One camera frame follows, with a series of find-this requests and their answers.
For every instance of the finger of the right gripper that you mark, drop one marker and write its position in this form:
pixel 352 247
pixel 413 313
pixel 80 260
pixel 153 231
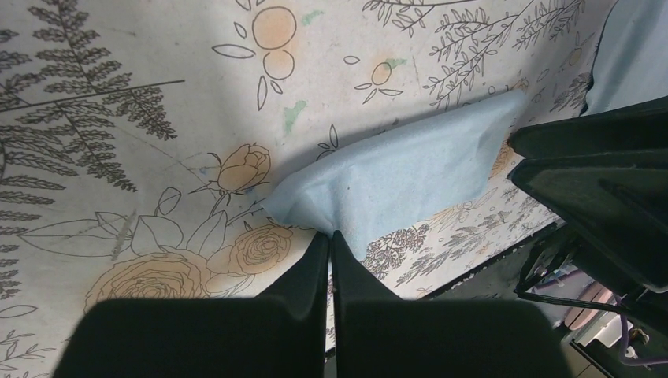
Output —
pixel 638 127
pixel 616 201

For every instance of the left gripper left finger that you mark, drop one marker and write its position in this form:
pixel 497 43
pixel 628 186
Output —
pixel 278 333

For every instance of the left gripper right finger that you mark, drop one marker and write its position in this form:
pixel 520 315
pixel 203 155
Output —
pixel 379 334

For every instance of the small light blue cloth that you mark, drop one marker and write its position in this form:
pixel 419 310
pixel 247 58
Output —
pixel 393 180

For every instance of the large light blue cloth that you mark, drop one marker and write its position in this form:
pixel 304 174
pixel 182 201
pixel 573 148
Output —
pixel 631 62

